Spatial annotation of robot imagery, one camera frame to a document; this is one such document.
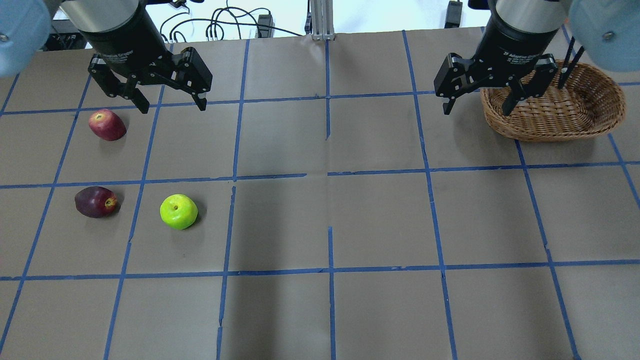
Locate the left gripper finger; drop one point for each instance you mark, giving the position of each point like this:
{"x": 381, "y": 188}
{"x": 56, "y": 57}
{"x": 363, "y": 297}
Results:
{"x": 190, "y": 74}
{"x": 113, "y": 87}

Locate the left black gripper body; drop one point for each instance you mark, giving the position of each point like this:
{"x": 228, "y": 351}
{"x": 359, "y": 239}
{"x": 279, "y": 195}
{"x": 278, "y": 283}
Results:
{"x": 121, "y": 39}

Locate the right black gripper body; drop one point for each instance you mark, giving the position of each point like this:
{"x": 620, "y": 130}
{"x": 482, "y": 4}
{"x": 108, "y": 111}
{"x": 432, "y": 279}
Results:
{"x": 507, "y": 42}

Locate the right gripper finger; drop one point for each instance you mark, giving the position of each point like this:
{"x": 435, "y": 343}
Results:
{"x": 458, "y": 76}
{"x": 543, "y": 74}

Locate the dark red apple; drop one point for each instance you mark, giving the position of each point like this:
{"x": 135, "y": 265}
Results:
{"x": 96, "y": 202}

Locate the green apple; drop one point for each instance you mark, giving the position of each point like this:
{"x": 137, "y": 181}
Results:
{"x": 178, "y": 211}

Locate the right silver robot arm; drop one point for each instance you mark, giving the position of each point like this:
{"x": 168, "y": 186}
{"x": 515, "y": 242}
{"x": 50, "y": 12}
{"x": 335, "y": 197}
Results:
{"x": 607, "y": 30}

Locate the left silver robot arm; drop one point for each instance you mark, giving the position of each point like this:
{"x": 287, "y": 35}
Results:
{"x": 25, "y": 26}

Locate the woven wicker basket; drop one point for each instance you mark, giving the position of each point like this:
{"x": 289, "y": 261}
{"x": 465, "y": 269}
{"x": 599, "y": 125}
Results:
{"x": 590, "y": 104}

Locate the black adapter at right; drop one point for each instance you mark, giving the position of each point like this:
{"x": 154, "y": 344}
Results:
{"x": 453, "y": 14}

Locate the black power adapter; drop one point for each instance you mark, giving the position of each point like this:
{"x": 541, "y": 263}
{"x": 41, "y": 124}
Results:
{"x": 265, "y": 24}

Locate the aluminium frame post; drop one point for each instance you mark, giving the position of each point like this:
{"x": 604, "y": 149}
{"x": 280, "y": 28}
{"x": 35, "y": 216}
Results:
{"x": 321, "y": 20}

